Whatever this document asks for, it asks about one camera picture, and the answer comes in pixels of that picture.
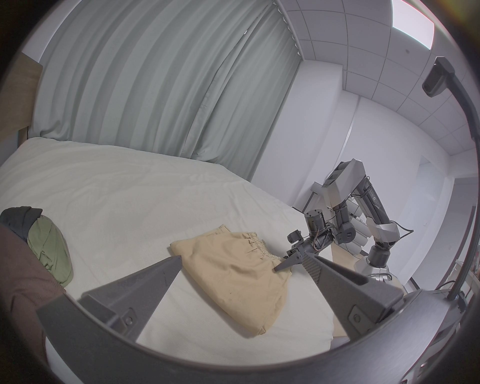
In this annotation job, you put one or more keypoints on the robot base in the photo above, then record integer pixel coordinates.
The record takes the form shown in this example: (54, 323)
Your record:
(375, 277)

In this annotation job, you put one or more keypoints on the tan shorts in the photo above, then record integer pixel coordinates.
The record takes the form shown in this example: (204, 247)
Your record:
(232, 277)

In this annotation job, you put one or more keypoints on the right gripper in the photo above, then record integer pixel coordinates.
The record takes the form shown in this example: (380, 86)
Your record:
(302, 250)

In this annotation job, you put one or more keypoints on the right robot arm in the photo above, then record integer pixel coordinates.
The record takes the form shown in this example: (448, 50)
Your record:
(345, 180)

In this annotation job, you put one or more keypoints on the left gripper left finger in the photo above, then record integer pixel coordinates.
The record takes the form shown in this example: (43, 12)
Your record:
(146, 292)

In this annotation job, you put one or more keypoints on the olive green garment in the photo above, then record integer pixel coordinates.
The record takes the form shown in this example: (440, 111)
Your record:
(50, 251)

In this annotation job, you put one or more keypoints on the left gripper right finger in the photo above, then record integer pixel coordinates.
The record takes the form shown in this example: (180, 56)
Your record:
(337, 296)

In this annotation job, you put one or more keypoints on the bed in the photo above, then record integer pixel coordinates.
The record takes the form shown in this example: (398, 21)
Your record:
(131, 180)

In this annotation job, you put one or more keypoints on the black garment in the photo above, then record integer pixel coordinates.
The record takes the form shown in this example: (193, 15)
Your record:
(18, 221)

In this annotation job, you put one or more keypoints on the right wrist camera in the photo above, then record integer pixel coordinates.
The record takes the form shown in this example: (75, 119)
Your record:
(295, 236)

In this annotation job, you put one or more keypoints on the brown garment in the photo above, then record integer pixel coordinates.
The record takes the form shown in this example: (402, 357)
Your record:
(22, 292)

